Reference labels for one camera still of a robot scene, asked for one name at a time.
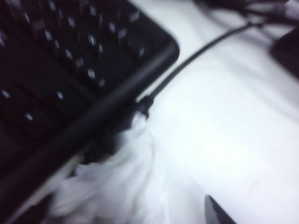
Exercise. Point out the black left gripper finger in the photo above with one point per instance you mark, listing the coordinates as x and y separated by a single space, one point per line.
216 215

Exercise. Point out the small white paper ball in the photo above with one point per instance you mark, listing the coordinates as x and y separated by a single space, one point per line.
121 182

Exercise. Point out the black computer keyboard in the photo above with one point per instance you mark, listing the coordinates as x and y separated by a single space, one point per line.
58 58

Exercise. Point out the black computer mouse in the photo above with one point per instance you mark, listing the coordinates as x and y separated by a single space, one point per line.
289 53

